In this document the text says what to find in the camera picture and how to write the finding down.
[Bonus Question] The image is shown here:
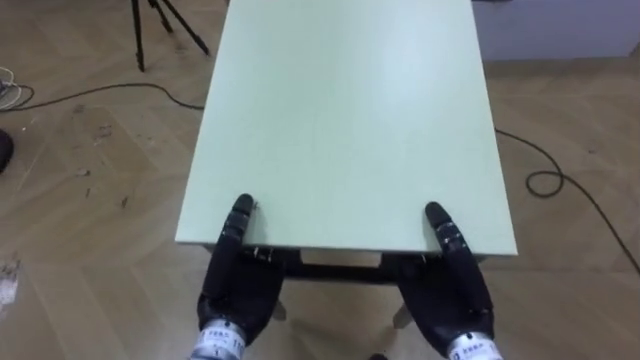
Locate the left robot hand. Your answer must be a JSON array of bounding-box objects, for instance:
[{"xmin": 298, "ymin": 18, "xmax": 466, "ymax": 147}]
[{"xmin": 196, "ymin": 193, "xmax": 286, "ymax": 346}]

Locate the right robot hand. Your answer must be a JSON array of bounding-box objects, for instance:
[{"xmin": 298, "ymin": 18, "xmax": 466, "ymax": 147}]
[{"xmin": 394, "ymin": 201, "xmax": 496, "ymax": 359}]

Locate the white table with black legs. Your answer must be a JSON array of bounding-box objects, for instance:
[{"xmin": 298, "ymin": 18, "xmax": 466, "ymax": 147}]
[{"xmin": 174, "ymin": 0, "xmax": 519, "ymax": 286}]

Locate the black rounded object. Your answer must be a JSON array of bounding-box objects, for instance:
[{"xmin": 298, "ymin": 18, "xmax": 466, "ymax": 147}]
[{"xmin": 0, "ymin": 128, "xmax": 15, "ymax": 175}]

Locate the black tripod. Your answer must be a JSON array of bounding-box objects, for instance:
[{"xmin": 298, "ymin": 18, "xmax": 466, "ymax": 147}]
[{"xmin": 130, "ymin": 0, "xmax": 211, "ymax": 73}]

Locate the grey bed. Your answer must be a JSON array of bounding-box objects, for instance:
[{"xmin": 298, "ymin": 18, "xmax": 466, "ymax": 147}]
[{"xmin": 472, "ymin": 0, "xmax": 640, "ymax": 62}]

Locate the black floor cable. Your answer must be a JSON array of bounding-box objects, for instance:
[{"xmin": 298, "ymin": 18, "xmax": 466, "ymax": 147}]
[{"xmin": 0, "ymin": 82, "xmax": 640, "ymax": 276}]

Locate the white coiled cable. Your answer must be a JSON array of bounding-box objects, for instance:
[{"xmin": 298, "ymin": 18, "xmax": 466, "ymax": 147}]
[{"xmin": 0, "ymin": 66, "xmax": 24, "ymax": 110}]

